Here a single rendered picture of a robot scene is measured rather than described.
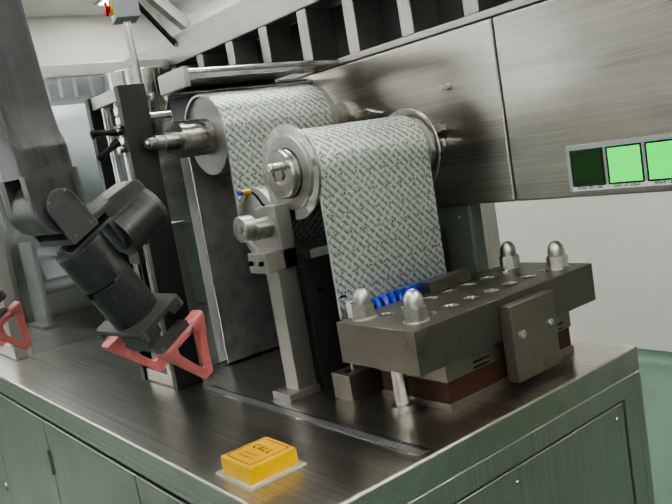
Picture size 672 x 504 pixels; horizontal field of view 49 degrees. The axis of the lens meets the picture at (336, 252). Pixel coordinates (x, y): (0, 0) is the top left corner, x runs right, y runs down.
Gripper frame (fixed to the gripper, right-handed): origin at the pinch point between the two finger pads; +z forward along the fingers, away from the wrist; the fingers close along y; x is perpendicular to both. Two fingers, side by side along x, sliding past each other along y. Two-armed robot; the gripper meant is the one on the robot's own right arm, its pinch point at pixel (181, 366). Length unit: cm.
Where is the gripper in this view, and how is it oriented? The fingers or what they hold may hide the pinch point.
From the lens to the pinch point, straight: 91.9
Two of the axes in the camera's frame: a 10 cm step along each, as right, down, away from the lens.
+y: -7.1, 0.3, 7.0
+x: -5.1, 6.6, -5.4
